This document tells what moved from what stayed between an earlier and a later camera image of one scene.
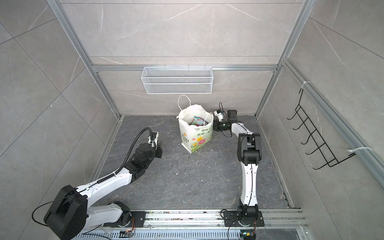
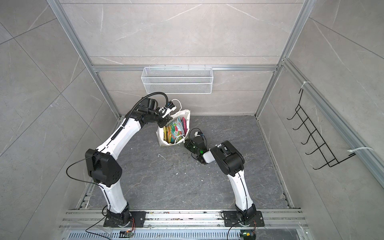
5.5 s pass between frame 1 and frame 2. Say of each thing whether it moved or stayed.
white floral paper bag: moved
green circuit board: stayed
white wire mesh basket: stayed
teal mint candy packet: moved
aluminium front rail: stayed
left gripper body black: moved
